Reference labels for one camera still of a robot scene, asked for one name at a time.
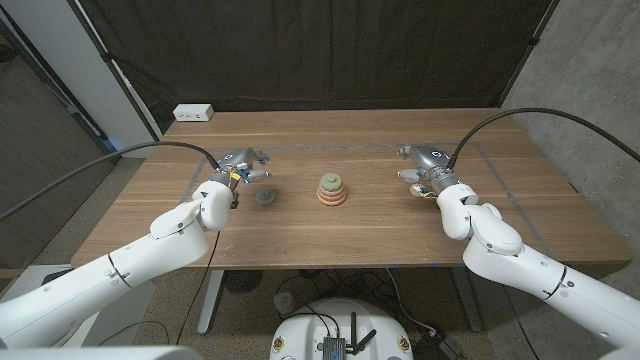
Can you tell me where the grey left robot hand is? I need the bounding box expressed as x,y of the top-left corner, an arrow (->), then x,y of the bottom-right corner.
209,147 -> 271,190

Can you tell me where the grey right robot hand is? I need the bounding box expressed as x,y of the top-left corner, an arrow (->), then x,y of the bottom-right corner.
397,144 -> 461,196

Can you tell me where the green toy disk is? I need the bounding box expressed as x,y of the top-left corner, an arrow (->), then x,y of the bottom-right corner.
320,172 -> 344,193

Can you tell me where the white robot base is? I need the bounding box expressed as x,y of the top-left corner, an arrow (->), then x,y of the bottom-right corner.
269,298 -> 414,360

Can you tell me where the white power strip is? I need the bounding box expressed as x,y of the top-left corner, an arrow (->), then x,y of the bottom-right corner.
172,103 -> 215,123

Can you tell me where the black floor fan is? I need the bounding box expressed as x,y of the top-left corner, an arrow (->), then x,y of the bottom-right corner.
223,269 -> 264,295

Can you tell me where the black backdrop cloth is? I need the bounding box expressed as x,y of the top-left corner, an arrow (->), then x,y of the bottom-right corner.
77,0 -> 559,134

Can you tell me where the grey table leg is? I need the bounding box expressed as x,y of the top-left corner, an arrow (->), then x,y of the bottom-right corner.
196,269 -> 226,336
449,267 -> 484,334

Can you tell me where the grey round floor object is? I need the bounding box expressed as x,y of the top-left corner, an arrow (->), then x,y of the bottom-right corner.
273,291 -> 297,315

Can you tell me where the black backdrop stand pole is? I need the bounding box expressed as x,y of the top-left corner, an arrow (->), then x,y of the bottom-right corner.
497,0 -> 561,107
66,0 -> 165,142

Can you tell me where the black floor power adapter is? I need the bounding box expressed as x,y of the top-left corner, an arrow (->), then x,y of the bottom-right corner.
414,329 -> 462,360

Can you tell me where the grey box with antennas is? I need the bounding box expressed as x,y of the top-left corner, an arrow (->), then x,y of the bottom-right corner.
322,312 -> 377,360

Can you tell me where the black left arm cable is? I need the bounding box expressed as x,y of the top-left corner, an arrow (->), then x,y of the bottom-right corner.
0,141 -> 221,221

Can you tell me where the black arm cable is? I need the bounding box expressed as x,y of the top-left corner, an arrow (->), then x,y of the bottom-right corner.
0,141 -> 221,221
446,106 -> 640,170

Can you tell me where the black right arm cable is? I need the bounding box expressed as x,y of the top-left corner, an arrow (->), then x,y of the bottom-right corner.
446,106 -> 640,170

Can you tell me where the thin black hanging cable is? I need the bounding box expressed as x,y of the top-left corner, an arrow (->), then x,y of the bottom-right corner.
175,230 -> 221,346

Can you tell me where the white floor cable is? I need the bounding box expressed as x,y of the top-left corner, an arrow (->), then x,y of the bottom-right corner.
385,268 -> 437,335

